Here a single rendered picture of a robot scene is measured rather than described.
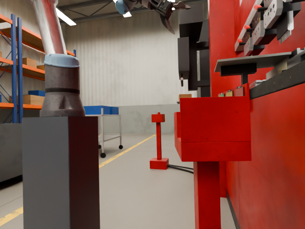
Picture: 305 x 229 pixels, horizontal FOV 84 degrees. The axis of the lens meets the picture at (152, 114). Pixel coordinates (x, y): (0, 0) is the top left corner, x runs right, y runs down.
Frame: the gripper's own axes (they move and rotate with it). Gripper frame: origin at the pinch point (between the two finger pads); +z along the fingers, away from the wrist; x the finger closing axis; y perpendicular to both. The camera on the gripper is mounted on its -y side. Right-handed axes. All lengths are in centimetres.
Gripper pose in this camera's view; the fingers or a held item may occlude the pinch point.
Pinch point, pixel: (183, 22)
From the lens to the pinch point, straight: 106.5
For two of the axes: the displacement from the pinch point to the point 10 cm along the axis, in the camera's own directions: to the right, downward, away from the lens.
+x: 5.3, -8.1, -2.6
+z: 8.1, 5.7, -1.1
